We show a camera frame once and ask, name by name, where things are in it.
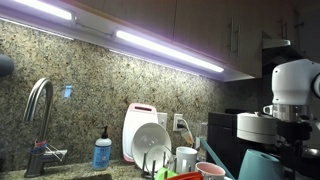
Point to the wooden upper cabinets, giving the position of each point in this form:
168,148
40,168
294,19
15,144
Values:
227,33

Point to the white light switch plate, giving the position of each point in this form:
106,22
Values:
162,119

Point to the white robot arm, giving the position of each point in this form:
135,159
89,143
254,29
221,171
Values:
293,84

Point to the small white plate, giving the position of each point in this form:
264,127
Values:
157,157

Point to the metal dish rack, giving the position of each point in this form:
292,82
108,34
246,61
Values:
151,175

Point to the blue soap dispenser bottle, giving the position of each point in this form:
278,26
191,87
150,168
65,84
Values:
102,151

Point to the clear glass water tank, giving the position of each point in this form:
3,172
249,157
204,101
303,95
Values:
201,135

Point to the range hood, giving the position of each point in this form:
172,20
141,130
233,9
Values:
278,50

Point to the right under-cabinet light bar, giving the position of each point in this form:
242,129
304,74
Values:
167,51

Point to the dark round wall object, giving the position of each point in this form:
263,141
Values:
6,65

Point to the green plastic bowl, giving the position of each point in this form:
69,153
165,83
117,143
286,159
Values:
164,173

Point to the pink white mug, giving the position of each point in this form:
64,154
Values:
210,171

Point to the under-cabinet light bar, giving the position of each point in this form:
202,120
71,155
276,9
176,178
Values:
48,8
167,51

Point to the white pink cutting board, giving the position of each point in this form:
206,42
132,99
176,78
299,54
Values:
137,115

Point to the left under-cabinet light bar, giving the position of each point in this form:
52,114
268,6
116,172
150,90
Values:
48,8

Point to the white wall outlet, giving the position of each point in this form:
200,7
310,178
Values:
177,119

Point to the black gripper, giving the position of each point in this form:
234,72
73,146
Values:
292,134

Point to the large white bowl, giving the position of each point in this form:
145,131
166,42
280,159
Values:
147,136

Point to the white plug with cable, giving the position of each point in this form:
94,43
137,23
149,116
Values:
187,135

